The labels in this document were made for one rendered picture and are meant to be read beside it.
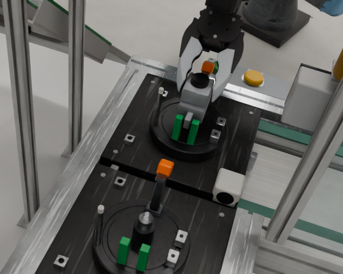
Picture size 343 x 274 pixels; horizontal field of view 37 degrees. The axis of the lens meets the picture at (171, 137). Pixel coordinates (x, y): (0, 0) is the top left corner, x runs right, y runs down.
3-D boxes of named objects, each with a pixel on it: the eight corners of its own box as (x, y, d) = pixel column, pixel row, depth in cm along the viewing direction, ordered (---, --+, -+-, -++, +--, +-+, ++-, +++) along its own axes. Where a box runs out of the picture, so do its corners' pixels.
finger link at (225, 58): (227, 109, 88) (232, 57, 90) (229, 101, 82) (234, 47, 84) (209, 107, 89) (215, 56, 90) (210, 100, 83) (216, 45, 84)
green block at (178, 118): (172, 134, 88) (177, 113, 84) (179, 136, 88) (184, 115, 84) (170, 138, 87) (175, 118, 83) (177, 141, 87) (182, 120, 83)
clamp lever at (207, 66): (193, 98, 94) (204, 59, 91) (203, 101, 94) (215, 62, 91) (190, 104, 91) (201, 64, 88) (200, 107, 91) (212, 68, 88)
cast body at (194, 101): (186, 93, 90) (193, 62, 85) (209, 100, 90) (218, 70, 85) (172, 124, 85) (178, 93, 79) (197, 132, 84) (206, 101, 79)
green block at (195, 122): (188, 138, 88) (193, 118, 84) (194, 141, 87) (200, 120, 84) (186, 143, 87) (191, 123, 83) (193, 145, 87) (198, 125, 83)
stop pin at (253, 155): (246, 164, 94) (251, 150, 91) (252, 167, 94) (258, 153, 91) (244, 170, 93) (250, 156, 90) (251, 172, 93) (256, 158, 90)
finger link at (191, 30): (196, 69, 85) (222, 26, 86) (196, 66, 84) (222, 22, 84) (172, 55, 86) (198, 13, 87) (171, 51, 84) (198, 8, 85)
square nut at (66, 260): (58, 257, 71) (58, 254, 70) (69, 261, 71) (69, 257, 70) (53, 267, 70) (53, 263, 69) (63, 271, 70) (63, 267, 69)
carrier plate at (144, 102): (145, 81, 103) (146, 73, 101) (259, 117, 100) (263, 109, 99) (99, 163, 86) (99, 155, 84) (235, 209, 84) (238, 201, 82)
